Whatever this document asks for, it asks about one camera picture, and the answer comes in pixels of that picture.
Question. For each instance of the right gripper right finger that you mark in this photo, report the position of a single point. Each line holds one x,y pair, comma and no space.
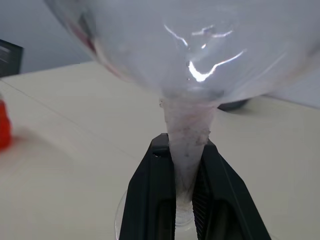
225,200

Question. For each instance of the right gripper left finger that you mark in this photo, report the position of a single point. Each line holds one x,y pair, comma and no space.
150,190

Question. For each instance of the clear plastic wine glass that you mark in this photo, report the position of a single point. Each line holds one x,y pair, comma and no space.
190,50

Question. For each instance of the red liquid plastic bottle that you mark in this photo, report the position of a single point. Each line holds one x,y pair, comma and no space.
4,125

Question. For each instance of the dark laptop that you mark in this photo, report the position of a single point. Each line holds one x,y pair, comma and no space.
10,60

